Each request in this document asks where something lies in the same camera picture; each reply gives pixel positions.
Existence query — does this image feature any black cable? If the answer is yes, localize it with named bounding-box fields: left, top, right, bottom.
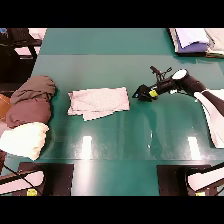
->
left=2, top=164, right=44, bottom=197

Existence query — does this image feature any taupe garment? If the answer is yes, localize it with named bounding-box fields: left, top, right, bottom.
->
left=9, top=74, right=57, bottom=106

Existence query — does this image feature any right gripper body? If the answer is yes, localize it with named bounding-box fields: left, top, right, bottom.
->
left=132, top=83, right=159, bottom=102

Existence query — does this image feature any white shirt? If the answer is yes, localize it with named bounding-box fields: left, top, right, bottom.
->
left=67, top=86, right=131, bottom=122

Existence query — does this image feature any cream garment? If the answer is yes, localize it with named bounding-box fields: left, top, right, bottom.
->
left=0, top=121, right=51, bottom=162

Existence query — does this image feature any white garment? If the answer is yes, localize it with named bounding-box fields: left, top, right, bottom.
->
left=203, top=27, right=224, bottom=56

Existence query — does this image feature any dark brown garment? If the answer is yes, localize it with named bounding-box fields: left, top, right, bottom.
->
left=5, top=99, right=53, bottom=130

